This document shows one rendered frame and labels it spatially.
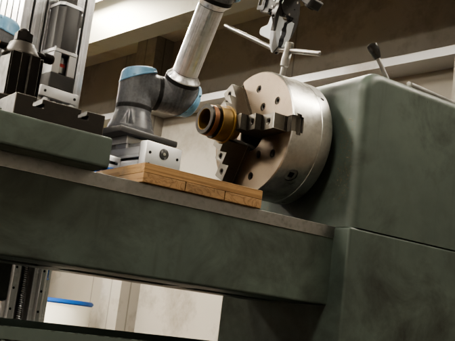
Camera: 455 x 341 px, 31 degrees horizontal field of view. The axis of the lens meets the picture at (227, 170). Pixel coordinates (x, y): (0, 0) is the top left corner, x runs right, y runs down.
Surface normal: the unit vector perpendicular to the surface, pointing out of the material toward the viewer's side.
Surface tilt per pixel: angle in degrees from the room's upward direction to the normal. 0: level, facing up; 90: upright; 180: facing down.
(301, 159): 116
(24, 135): 90
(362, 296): 90
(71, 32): 90
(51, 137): 90
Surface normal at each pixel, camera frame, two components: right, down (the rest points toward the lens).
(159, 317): -0.73, -0.22
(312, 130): 0.58, -0.07
